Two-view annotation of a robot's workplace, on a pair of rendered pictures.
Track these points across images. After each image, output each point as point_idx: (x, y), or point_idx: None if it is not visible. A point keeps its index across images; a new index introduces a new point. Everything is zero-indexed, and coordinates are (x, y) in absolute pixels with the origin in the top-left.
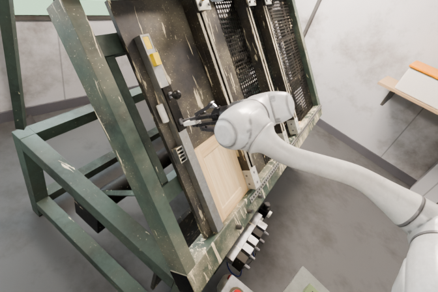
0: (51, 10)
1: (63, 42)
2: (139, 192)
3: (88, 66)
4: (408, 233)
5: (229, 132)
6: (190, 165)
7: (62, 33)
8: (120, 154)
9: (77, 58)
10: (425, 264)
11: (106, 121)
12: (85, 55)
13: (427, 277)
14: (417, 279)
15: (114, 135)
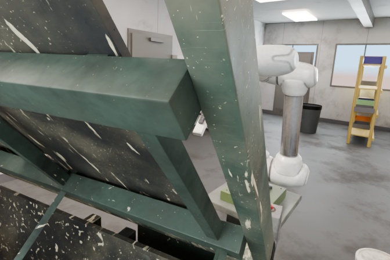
0: None
1: (236, 68)
2: (266, 220)
3: (257, 87)
4: (270, 78)
5: (298, 54)
6: None
7: (238, 43)
8: (262, 198)
9: (249, 88)
10: (298, 68)
11: (259, 168)
12: (257, 67)
13: (304, 69)
14: (304, 72)
15: (262, 177)
